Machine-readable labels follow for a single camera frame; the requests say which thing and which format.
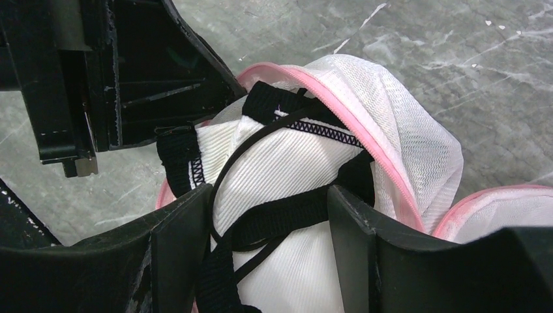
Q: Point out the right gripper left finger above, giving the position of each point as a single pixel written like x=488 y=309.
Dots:
x=147 y=265

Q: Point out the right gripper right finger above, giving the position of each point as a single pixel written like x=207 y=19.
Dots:
x=386 y=266

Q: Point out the white bra with black straps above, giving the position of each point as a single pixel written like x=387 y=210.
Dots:
x=270 y=160

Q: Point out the pink-trimmed white mesh laundry bag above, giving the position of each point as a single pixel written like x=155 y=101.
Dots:
x=417 y=163

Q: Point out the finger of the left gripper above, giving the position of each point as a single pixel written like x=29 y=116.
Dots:
x=100 y=76

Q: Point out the black base frame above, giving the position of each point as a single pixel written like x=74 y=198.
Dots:
x=20 y=228

